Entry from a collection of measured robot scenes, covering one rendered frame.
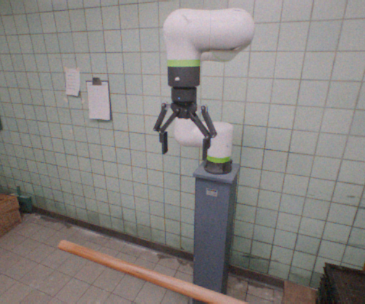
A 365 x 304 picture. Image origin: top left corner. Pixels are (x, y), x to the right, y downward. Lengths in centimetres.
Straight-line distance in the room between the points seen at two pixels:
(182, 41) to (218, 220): 96
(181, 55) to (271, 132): 113
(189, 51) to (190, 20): 7
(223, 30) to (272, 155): 121
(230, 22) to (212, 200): 89
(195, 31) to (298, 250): 179
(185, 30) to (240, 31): 13
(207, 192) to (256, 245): 96
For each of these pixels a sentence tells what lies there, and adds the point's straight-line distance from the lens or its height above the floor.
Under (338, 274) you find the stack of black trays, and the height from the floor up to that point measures 85.
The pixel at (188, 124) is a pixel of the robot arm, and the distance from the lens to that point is 117.
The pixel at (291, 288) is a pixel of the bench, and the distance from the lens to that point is 163.
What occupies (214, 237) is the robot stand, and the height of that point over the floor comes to 82.
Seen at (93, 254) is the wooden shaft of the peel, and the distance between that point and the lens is 83.
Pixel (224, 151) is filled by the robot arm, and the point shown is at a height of 132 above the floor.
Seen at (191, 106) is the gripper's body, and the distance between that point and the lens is 71.
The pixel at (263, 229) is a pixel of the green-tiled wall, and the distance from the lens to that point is 204.
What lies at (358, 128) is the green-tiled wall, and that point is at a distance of 173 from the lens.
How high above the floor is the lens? 175
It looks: 21 degrees down
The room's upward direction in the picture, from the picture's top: straight up
